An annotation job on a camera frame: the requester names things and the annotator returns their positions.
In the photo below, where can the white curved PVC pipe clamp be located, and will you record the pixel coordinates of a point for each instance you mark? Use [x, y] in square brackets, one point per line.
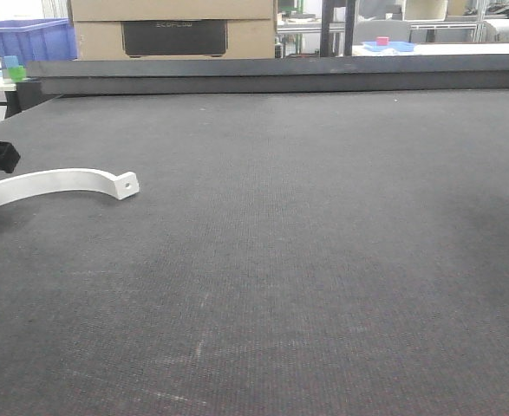
[68, 180]

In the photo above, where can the blue and green stacked cups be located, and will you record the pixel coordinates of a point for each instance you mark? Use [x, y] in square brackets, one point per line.
[16, 71]

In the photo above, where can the blue plastic crate on table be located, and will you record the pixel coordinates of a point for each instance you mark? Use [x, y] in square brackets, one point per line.
[48, 39]

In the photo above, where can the large cardboard Ecoflow box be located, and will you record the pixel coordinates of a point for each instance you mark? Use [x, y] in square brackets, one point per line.
[107, 30]

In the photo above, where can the small pink cube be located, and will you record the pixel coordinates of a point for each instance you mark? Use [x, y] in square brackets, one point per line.
[382, 41]

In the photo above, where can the shallow blue tray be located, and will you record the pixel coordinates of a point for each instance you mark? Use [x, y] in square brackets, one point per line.
[403, 47]

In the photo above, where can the black raised table rail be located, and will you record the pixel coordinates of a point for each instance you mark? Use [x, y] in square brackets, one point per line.
[49, 79]

